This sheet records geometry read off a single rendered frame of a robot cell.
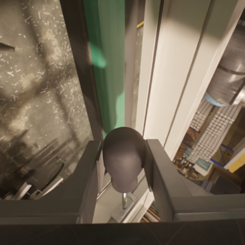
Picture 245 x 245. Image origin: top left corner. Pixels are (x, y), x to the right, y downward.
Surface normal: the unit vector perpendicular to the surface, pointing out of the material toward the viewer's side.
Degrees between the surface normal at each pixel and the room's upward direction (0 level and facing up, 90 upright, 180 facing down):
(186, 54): 90
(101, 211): 90
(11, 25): 0
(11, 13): 0
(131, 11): 0
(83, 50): 90
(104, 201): 90
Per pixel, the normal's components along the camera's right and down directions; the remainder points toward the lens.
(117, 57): 0.77, 0.50
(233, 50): -0.65, 0.48
